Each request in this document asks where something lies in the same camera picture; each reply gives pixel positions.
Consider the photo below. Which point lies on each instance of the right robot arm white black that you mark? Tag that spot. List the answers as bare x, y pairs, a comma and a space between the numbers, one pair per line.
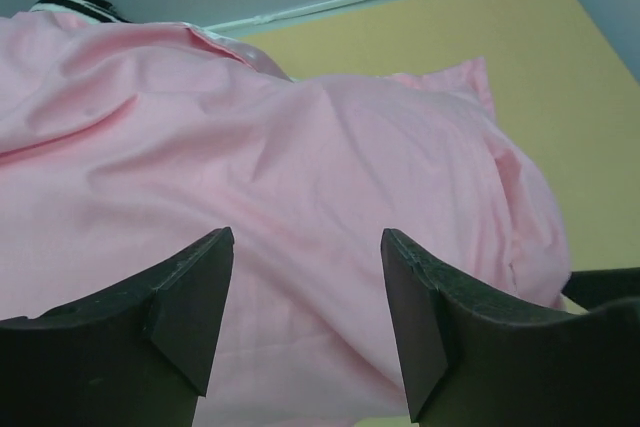
596, 288

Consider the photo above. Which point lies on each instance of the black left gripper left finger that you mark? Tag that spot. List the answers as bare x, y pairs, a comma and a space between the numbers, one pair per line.
138, 353

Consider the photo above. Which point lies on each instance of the pink satin pillowcase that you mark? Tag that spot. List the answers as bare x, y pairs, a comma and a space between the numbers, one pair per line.
121, 144

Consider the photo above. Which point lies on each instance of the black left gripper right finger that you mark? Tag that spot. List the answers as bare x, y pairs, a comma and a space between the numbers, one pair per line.
472, 355

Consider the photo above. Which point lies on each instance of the zebra striped pillow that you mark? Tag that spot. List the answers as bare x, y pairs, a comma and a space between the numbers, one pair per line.
91, 11

